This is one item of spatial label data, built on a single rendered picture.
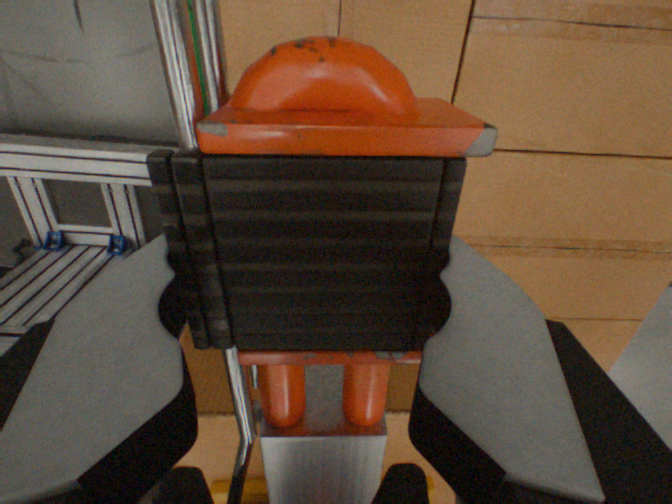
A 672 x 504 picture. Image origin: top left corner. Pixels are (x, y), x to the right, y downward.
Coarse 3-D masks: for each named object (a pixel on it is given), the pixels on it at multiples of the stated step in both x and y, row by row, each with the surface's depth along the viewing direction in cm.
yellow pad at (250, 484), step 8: (216, 480) 45; (224, 480) 45; (248, 480) 45; (256, 480) 45; (264, 480) 45; (216, 488) 44; (224, 488) 44; (248, 488) 45; (256, 488) 45; (264, 488) 45; (216, 496) 44; (224, 496) 44; (248, 496) 44; (256, 496) 44; (264, 496) 44
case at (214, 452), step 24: (192, 360) 45; (216, 360) 45; (216, 384) 42; (408, 384) 43; (216, 408) 39; (384, 408) 40; (408, 408) 40; (216, 432) 40; (192, 456) 42; (216, 456) 43; (384, 456) 44; (408, 456) 44
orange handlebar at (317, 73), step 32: (256, 64) 9; (288, 64) 9; (320, 64) 9; (352, 64) 9; (384, 64) 9; (256, 96) 9; (288, 96) 9; (320, 96) 9; (352, 96) 9; (384, 96) 9; (288, 384) 15; (352, 384) 16; (384, 384) 16; (288, 416) 17; (352, 416) 17
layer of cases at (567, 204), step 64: (256, 0) 52; (320, 0) 52; (384, 0) 52; (448, 0) 53; (512, 0) 53; (576, 0) 53; (640, 0) 53; (448, 64) 57; (512, 64) 57; (576, 64) 58; (640, 64) 58; (512, 128) 63; (576, 128) 63; (640, 128) 63; (512, 192) 69; (576, 192) 69; (640, 192) 70; (512, 256) 77; (576, 256) 77; (640, 256) 78; (576, 320) 87; (640, 320) 88
